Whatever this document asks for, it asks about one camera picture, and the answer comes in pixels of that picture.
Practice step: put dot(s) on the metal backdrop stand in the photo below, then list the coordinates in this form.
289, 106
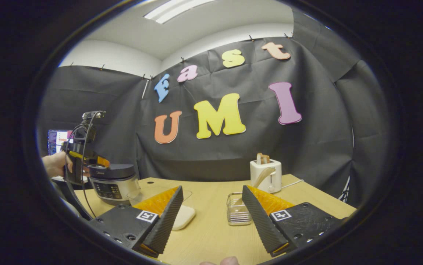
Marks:
345, 191

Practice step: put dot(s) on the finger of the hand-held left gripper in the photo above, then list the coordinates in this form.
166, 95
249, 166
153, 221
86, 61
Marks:
103, 161

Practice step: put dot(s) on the bread slice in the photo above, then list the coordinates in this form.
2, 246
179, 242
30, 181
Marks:
263, 158

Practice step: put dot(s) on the white rice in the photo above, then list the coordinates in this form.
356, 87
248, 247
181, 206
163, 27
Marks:
185, 217

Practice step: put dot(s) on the clear plastic container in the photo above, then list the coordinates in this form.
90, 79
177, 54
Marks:
149, 195

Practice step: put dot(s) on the white toaster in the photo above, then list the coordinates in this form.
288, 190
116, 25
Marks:
274, 184

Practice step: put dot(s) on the grey rice cooker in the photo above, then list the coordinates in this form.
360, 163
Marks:
114, 184

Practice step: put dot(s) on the clear chopstick holder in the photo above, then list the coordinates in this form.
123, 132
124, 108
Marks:
238, 217

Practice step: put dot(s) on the black backdrop cloth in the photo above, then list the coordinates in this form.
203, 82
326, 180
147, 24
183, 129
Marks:
270, 147

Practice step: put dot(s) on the ceiling light panel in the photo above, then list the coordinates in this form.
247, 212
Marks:
174, 9

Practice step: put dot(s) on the computer monitor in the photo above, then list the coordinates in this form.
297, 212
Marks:
57, 140

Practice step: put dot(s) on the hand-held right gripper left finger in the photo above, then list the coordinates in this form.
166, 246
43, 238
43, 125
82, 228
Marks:
167, 221

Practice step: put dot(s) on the wooden spoon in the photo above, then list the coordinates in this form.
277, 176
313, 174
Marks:
261, 178

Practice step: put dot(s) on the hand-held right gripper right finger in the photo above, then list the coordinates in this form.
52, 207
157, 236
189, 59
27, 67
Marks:
259, 224

